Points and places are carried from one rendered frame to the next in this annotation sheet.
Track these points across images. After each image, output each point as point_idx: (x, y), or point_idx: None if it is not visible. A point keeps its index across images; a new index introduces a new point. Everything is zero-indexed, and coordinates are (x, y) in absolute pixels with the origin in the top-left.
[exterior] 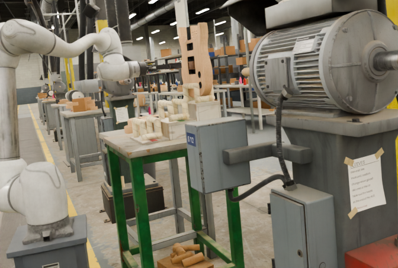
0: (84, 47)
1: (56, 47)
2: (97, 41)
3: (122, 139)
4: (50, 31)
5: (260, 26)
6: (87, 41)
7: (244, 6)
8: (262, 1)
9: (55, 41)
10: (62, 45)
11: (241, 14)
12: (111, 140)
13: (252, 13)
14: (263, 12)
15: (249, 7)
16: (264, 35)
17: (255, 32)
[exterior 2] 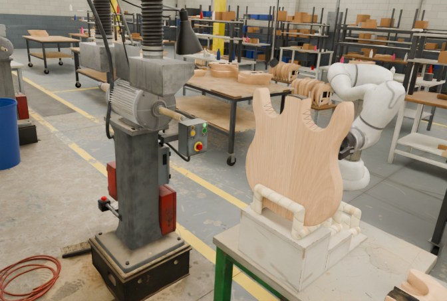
0: (347, 94)
1: (331, 87)
2: (364, 93)
3: (374, 236)
4: (334, 74)
5: (167, 88)
6: (353, 89)
7: (181, 68)
8: (164, 66)
9: (330, 82)
10: (333, 86)
11: (183, 75)
12: (391, 236)
13: (174, 76)
14: (164, 76)
15: (177, 70)
16: (165, 96)
17: (173, 92)
